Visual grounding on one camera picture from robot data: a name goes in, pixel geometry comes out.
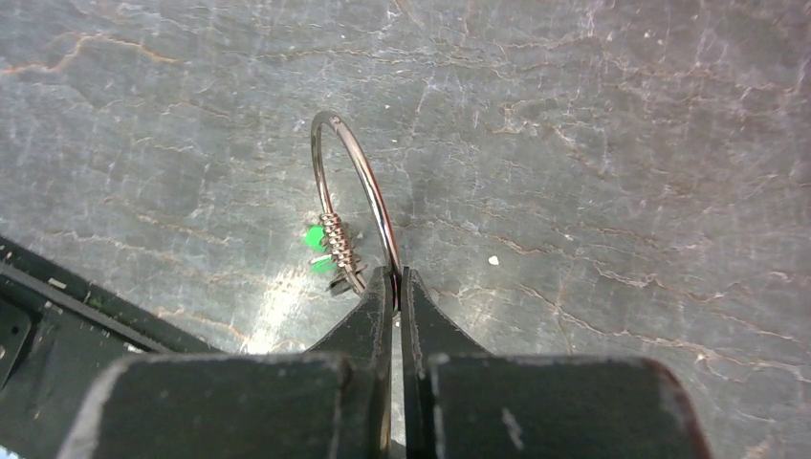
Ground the green key tag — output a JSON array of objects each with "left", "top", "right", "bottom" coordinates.
[{"left": 303, "top": 225, "right": 336, "bottom": 273}]

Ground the large silver keyring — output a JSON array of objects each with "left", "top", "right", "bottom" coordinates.
[{"left": 309, "top": 110, "right": 403, "bottom": 296}]

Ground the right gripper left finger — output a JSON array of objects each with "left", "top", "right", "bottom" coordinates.
[{"left": 311, "top": 267, "right": 394, "bottom": 458}]

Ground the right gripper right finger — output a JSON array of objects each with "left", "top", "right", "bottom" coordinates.
[{"left": 400, "top": 268, "right": 492, "bottom": 458}]

